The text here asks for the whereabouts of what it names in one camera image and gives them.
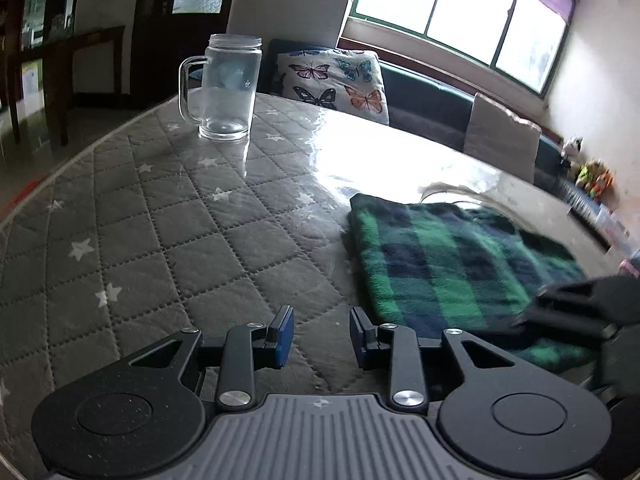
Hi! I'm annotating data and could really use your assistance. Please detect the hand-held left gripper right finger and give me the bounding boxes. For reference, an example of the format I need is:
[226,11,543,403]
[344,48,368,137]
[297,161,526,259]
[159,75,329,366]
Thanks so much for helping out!
[349,306,518,409]

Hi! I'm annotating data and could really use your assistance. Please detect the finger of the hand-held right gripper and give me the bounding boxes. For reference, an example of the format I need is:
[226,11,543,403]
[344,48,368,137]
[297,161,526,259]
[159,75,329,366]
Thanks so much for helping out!
[520,277,621,341]

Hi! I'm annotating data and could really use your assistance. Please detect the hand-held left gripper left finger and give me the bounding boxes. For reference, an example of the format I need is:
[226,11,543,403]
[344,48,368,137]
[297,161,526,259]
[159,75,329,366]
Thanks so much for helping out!
[129,305,295,409]

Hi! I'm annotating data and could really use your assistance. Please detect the green plaid garment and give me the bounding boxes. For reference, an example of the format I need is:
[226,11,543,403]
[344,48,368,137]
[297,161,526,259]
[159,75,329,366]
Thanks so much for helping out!
[342,192,598,373]

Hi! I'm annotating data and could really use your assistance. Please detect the colourful plush toy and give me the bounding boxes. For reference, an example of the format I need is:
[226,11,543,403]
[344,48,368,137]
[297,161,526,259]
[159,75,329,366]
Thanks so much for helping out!
[574,159,615,202]

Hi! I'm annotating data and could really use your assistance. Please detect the white plush toy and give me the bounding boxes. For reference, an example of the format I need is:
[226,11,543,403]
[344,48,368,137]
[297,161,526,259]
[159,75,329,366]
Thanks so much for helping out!
[561,136,585,162]

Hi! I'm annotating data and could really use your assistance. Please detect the beige pillow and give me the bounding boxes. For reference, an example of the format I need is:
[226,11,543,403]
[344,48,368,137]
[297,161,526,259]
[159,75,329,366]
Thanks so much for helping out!
[462,92,543,183]

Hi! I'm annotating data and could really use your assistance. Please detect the clear glass mug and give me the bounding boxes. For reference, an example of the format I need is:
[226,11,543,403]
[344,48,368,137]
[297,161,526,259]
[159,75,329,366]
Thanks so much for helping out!
[179,33,264,142]

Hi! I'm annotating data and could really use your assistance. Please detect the blue sofa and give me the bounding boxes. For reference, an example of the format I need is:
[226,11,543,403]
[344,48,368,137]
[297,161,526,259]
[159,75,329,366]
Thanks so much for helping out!
[262,37,616,251]

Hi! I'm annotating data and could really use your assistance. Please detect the butterfly print pillow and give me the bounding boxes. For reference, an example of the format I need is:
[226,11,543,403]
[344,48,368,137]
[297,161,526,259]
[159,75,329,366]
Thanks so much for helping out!
[275,49,391,127]

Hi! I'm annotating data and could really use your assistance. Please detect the dark wooden door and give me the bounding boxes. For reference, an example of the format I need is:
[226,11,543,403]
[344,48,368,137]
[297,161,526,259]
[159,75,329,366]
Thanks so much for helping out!
[134,0,237,108]

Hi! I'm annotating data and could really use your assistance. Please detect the green framed window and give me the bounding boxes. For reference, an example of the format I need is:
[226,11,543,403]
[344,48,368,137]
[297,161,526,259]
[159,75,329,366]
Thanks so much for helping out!
[345,0,577,97]

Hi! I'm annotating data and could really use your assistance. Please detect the dark wooden side table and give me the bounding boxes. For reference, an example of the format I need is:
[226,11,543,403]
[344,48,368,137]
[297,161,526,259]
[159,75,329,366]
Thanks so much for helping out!
[42,25,127,147]

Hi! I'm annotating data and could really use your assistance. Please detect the dark wooden cabinet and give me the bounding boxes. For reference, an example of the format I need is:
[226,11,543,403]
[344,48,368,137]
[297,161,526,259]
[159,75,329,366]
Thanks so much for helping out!
[0,0,83,63]

